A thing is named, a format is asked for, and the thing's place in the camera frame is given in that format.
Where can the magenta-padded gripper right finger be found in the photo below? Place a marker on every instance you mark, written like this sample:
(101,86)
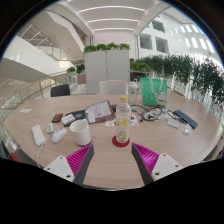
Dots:
(165,165)

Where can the small grey computer mouse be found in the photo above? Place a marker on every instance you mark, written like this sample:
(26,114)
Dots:
(50,128)

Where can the clear lemon drink bottle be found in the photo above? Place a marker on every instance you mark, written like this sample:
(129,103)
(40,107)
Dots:
(123,120)

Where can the small white paper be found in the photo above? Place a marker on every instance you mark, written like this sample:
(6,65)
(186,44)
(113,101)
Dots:
(25,111)

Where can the row of tall green plants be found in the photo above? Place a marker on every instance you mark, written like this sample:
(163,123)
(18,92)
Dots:
(190,73)

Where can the glass railing with wooden handrail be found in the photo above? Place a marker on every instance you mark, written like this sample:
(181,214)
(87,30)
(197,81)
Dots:
(23,93)

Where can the ceiling light strips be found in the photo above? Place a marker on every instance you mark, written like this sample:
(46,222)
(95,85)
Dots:
(113,20)

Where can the colourful sticker sheet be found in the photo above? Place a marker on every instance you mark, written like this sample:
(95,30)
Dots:
(110,123)

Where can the black and red small device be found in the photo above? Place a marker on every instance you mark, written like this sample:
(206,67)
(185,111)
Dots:
(57,117)

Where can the black chair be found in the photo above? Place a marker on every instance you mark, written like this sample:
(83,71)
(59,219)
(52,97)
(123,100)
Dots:
(60,90)

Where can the small planter with green plants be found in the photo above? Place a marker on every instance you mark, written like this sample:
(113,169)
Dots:
(76,71)

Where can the white cup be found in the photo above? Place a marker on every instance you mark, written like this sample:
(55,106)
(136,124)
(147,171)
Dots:
(80,133)

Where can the white card pack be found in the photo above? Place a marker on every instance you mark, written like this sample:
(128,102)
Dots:
(68,119)

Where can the white printed packet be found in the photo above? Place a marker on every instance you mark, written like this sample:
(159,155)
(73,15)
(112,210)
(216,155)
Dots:
(173,123)

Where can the clear shaker bottle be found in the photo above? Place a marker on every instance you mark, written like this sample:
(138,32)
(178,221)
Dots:
(133,93)

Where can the black flat folder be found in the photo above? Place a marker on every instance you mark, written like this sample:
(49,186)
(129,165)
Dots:
(80,116)

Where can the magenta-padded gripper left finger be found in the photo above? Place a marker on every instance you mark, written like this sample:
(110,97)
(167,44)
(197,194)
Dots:
(61,166)

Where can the green tote bag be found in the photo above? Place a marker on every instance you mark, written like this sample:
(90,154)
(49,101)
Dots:
(149,91)

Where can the white chair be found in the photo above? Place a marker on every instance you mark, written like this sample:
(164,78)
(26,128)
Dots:
(113,87)

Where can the clear plastic packet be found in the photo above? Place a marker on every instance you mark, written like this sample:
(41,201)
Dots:
(187,128)

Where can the flat round red coaster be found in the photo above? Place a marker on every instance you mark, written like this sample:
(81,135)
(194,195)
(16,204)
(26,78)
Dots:
(115,143)

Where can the white planter cabinet with plants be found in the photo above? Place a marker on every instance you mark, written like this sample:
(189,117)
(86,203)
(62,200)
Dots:
(106,70)

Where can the printed brochure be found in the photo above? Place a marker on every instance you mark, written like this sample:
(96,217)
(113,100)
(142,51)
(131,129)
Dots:
(100,111)

